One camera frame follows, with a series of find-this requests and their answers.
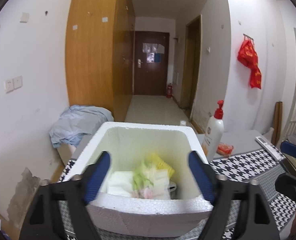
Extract yellow sponge cloth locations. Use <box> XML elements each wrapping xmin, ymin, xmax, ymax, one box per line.
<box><xmin>146</xmin><ymin>153</ymin><xmax>175</xmax><ymax>179</ymax></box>

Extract white remote control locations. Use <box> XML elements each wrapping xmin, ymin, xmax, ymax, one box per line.
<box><xmin>255</xmin><ymin>137</ymin><xmax>284</xmax><ymax>162</ymax></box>

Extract brown wooden rolls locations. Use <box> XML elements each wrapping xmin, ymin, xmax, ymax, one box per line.
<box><xmin>271</xmin><ymin>101</ymin><xmax>283</xmax><ymax>146</ymax></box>

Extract white paper piece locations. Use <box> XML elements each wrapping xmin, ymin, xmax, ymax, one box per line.
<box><xmin>107</xmin><ymin>171</ymin><xmax>133</xmax><ymax>197</ymax></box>

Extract houndstooth table mat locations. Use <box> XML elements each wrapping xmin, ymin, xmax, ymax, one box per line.
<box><xmin>59</xmin><ymin>150</ymin><xmax>296</xmax><ymax>240</ymax></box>

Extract light blue cloth pile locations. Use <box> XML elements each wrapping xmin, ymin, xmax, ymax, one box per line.
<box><xmin>49</xmin><ymin>105</ymin><xmax>114</xmax><ymax>148</ymax></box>

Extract white styrofoam box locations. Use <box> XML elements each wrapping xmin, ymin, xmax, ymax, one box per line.
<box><xmin>64</xmin><ymin>122</ymin><xmax>212</xmax><ymax>237</ymax></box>

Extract red snack packet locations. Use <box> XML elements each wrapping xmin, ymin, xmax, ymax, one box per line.
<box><xmin>216</xmin><ymin>143</ymin><xmax>234</xmax><ymax>157</ymax></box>

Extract red pump lotion bottle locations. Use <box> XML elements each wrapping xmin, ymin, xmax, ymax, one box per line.
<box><xmin>201</xmin><ymin>100</ymin><xmax>224</xmax><ymax>163</ymax></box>

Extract red plastic bag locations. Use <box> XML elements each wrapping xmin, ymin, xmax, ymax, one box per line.
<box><xmin>237</xmin><ymin>38</ymin><xmax>262</xmax><ymax>89</ymax></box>

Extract red fire extinguisher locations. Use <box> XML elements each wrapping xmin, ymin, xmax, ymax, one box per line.
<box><xmin>166</xmin><ymin>83</ymin><xmax>172</xmax><ymax>99</ymax></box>

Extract dark brown entrance door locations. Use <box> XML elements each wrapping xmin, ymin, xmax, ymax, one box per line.
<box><xmin>134</xmin><ymin>31</ymin><xmax>170</xmax><ymax>96</ymax></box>

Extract wooden wardrobe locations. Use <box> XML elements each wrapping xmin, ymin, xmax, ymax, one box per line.
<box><xmin>65</xmin><ymin>0</ymin><xmax>135</xmax><ymax>121</ymax></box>

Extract white wall socket pair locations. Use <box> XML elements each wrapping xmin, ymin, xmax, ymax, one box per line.
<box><xmin>3</xmin><ymin>76</ymin><xmax>23</xmax><ymax>93</ymax></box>

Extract wall coat hook rack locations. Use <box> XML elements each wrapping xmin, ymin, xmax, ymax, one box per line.
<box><xmin>243</xmin><ymin>34</ymin><xmax>254</xmax><ymax>41</ymax></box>

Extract wooden side door frame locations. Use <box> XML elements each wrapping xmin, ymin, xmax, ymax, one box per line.
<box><xmin>181</xmin><ymin>15</ymin><xmax>202</xmax><ymax>111</ymax></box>

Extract white wall switch plate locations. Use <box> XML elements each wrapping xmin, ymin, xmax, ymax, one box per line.
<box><xmin>20</xmin><ymin>12</ymin><xmax>30</xmax><ymax>23</ymax></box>

